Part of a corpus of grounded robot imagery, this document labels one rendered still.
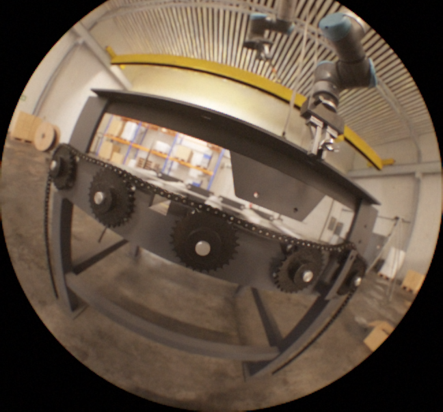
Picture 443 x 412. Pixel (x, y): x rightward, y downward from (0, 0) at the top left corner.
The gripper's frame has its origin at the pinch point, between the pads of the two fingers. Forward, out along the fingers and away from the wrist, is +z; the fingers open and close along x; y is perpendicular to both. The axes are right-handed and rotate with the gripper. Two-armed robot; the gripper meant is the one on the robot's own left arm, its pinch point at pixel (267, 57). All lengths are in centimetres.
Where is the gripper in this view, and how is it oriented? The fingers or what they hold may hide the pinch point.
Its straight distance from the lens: 81.7
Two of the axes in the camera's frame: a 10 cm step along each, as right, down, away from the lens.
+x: -0.2, 2.4, 9.7
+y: 10.0, -0.2, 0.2
